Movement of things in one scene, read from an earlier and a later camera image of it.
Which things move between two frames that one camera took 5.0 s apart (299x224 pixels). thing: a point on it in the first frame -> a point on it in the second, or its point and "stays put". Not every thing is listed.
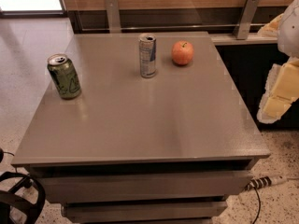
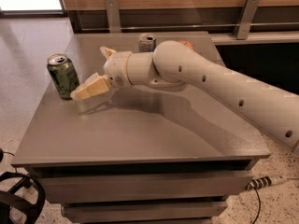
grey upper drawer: x=99 y=188 stays put
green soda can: x=64 y=76 stays put
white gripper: x=290 y=32 -> x=116 y=66
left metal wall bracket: x=113 y=15 stays put
